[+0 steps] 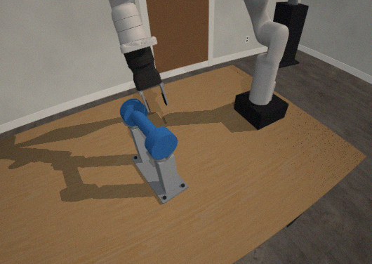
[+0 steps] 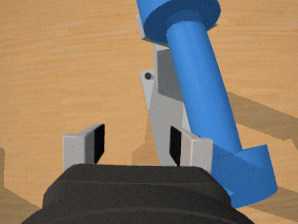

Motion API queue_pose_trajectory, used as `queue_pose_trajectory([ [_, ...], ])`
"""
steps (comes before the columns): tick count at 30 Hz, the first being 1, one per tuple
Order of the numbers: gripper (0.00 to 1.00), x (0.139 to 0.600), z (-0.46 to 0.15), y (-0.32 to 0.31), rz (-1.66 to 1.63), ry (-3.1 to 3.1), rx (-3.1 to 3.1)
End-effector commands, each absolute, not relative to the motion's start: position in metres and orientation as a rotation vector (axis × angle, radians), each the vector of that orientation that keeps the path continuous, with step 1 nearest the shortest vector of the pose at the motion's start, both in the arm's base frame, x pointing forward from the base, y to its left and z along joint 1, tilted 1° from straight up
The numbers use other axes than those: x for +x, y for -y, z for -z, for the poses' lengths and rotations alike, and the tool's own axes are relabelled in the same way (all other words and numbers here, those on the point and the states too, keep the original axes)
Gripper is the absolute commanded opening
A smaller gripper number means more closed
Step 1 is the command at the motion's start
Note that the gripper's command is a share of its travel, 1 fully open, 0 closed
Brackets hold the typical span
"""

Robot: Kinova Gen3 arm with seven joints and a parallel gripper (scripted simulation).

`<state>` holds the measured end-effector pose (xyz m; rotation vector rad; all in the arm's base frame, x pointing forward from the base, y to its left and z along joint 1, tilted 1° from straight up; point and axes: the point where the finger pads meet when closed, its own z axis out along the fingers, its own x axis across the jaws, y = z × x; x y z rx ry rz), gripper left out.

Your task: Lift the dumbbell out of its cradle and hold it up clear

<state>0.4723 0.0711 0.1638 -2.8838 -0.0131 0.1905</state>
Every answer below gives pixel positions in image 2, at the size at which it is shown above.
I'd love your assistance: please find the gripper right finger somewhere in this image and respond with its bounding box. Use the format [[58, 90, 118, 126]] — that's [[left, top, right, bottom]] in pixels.
[[169, 126, 214, 175]]

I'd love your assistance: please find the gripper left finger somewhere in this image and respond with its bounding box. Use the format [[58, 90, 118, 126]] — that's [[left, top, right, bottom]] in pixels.
[[63, 124, 105, 172]]

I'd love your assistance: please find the grey bolted metal cradle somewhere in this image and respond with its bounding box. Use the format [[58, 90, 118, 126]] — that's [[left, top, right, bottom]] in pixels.
[[136, 14, 191, 166]]

